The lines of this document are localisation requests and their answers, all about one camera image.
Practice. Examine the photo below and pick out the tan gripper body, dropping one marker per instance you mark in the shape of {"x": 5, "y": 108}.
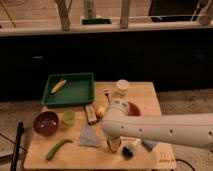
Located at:
{"x": 114, "y": 144}

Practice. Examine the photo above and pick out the grey towel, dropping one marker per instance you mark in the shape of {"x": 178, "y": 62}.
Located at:
{"x": 87, "y": 137}

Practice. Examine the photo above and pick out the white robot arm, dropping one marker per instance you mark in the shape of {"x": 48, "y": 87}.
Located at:
{"x": 194, "y": 130}

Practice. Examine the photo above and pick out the green plastic tray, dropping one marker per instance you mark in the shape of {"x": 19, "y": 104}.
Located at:
{"x": 78, "y": 90}

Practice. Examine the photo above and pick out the blue sponge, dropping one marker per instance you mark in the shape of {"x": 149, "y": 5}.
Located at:
{"x": 149, "y": 144}

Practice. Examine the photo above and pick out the brown wooden block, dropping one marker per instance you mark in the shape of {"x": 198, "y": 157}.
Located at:
{"x": 91, "y": 115}

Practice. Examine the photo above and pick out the terracotta bowl with grapes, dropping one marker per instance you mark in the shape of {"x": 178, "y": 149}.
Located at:
{"x": 134, "y": 110}

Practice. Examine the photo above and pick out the small green cup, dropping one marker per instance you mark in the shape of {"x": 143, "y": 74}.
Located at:
{"x": 68, "y": 117}

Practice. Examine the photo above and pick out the white plastic cup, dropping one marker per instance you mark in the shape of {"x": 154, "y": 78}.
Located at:
{"x": 122, "y": 87}

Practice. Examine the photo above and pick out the green cucumber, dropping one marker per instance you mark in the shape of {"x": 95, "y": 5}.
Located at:
{"x": 54, "y": 149}

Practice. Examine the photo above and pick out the dark red bowl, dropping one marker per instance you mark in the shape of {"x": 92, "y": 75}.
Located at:
{"x": 46, "y": 123}

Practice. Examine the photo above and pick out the yellow corn cob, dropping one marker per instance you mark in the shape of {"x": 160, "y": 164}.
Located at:
{"x": 59, "y": 85}

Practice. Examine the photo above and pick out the black pole stand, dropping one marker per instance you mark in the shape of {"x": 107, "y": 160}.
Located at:
{"x": 15, "y": 155}

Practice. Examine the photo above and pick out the green base white post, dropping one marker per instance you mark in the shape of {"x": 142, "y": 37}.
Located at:
{"x": 90, "y": 17}

